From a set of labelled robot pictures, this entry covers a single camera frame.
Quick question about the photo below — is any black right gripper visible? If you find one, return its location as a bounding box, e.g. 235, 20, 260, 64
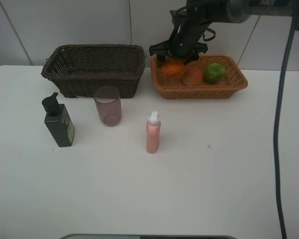
149, 15, 208, 68

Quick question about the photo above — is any orange tangerine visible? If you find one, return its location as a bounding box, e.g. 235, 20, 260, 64
160, 57, 184, 77

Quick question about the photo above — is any red yellow apple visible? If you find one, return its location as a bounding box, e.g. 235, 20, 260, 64
182, 68, 203, 87

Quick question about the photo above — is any green lime fruit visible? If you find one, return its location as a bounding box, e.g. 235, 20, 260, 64
203, 63, 226, 84

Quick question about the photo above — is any translucent pink plastic cup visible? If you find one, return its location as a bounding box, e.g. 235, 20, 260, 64
94, 86, 122, 126

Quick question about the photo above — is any pink spray bottle white cap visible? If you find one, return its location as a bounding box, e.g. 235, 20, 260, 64
146, 111, 161, 153

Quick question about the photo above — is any dark green pump bottle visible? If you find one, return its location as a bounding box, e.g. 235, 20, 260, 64
42, 92, 75, 147

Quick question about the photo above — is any orange wicker basket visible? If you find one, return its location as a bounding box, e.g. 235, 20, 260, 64
150, 54, 248, 99

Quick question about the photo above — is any dark brown wicker basket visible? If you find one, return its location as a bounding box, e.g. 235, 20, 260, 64
41, 44, 145, 98

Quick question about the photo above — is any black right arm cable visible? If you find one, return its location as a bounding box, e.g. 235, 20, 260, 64
273, 9, 299, 239

